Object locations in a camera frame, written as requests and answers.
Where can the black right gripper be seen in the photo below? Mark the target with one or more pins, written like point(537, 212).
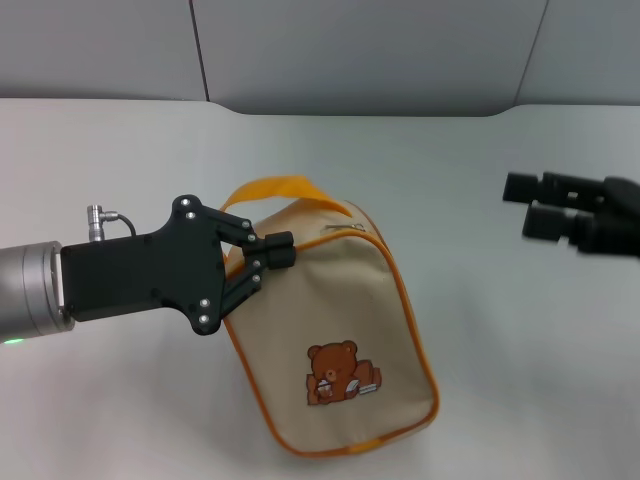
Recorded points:
point(620, 220)

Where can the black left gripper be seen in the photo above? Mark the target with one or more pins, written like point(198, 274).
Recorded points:
point(145, 275)

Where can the beige food bag orange trim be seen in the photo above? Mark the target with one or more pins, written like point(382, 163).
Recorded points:
point(330, 310)

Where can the metal zipper pull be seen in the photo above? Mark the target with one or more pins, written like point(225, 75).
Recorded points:
point(345, 227)

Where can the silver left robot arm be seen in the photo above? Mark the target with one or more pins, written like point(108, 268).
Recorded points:
point(30, 290)

